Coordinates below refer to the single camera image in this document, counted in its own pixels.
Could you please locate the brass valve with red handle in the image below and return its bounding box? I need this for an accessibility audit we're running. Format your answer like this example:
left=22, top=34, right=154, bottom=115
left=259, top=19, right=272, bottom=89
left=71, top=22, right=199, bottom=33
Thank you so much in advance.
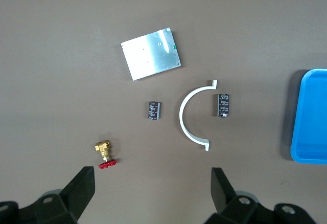
left=94, top=139, right=120, bottom=170

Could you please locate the black terminal block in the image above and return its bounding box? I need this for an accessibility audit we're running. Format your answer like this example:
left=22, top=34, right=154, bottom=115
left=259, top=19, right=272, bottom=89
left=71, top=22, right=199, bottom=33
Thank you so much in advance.
left=216, top=93, right=231, bottom=118

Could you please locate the silver metal plate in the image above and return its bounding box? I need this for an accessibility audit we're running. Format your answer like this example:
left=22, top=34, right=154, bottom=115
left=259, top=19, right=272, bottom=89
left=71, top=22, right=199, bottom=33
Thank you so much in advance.
left=121, top=27, right=181, bottom=82

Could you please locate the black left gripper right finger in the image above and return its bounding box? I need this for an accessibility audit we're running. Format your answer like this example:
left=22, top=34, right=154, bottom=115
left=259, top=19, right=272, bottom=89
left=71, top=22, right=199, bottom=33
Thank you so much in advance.
left=206, top=167, right=317, bottom=224

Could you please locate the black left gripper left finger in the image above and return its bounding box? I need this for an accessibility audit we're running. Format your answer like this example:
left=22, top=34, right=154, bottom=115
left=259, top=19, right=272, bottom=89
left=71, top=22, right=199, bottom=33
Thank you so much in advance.
left=0, top=166, right=96, bottom=224

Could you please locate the blue plastic tray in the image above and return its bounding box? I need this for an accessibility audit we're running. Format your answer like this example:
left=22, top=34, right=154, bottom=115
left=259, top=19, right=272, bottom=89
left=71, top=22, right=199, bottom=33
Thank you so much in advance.
left=290, top=68, right=327, bottom=165

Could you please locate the white curved plastic bracket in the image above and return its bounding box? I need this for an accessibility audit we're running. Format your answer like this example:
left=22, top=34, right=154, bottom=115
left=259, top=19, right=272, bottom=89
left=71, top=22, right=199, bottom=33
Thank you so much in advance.
left=178, top=79, right=218, bottom=152

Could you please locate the black cylindrical capacitor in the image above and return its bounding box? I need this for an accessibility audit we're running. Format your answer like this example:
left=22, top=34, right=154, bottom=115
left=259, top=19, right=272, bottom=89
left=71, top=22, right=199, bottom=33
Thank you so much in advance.
left=147, top=101, right=162, bottom=121

